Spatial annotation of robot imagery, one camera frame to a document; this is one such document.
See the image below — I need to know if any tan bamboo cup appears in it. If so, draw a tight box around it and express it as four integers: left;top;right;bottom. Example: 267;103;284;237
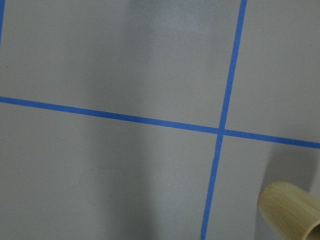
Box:
257;181;320;240

